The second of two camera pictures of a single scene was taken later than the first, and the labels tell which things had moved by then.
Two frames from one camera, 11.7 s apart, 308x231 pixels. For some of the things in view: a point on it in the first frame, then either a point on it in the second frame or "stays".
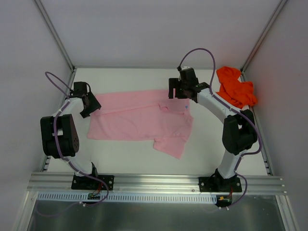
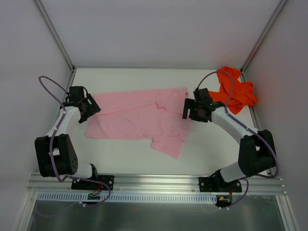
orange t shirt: x=240 y=94 stays
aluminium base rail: x=38 y=182 stays
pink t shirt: x=143 y=115 stays
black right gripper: x=177 y=87 to x=195 y=110
